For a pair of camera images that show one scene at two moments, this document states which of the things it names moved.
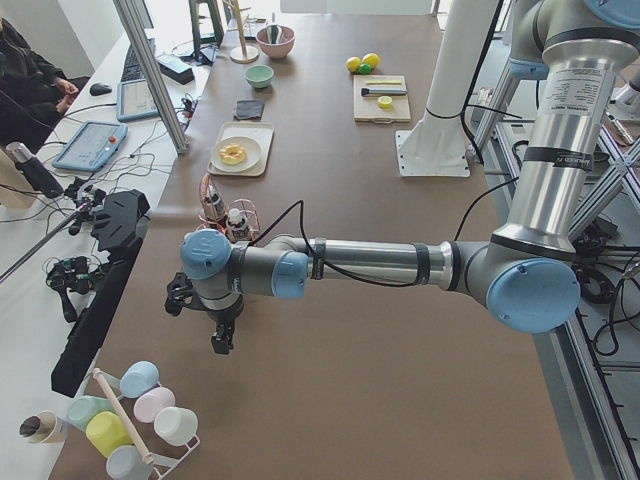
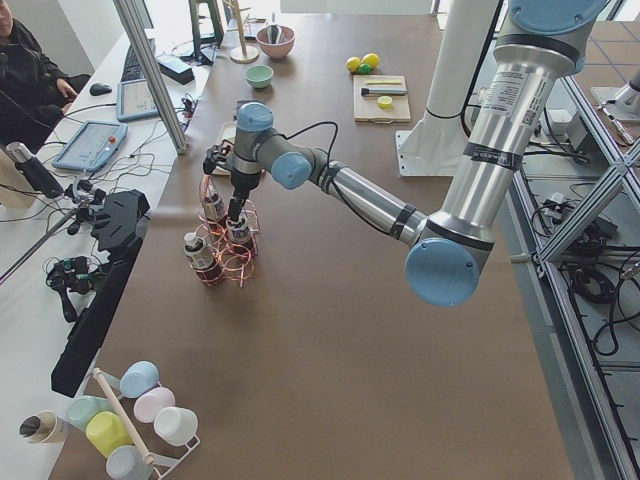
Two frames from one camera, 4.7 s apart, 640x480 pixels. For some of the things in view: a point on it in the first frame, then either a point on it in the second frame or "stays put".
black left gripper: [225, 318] to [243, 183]
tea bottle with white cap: [238, 226] stays put
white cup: [177, 426] stays put
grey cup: [126, 463] stays put
